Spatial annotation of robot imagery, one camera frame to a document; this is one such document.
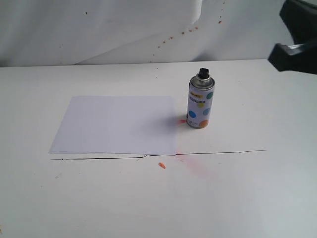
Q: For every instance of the white paper sheet stack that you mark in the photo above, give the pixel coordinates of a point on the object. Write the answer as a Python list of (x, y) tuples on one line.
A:
[(118, 125)]

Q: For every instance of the white backdrop cloth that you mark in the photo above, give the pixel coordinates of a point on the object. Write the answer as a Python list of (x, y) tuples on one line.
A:
[(82, 32)]

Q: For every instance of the small orange scrap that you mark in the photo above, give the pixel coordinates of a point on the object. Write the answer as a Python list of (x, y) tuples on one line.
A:
[(162, 165)]

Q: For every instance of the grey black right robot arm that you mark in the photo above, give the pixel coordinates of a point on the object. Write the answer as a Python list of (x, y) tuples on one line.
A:
[(300, 18)]

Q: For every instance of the white dotted spray paint can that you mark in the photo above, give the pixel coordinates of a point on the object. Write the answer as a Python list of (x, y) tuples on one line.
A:
[(200, 95)]

